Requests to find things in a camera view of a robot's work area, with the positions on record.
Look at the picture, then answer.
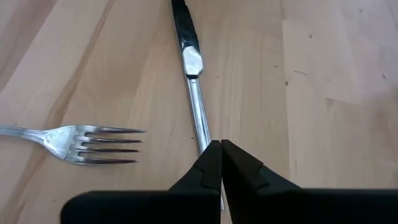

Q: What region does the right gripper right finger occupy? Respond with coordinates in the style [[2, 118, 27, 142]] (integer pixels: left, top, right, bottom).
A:
[[221, 139, 398, 224]]

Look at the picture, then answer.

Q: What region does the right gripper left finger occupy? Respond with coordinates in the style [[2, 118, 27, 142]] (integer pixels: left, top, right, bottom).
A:
[[60, 139, 223, 224]]

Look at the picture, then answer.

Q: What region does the silver dinner fork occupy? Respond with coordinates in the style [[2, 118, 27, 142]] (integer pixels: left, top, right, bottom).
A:
[[0, 124, 146, 166]]

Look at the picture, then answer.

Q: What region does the silver table knife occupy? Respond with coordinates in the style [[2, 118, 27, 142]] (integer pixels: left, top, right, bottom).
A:
[[170, 0, 225, 212]]

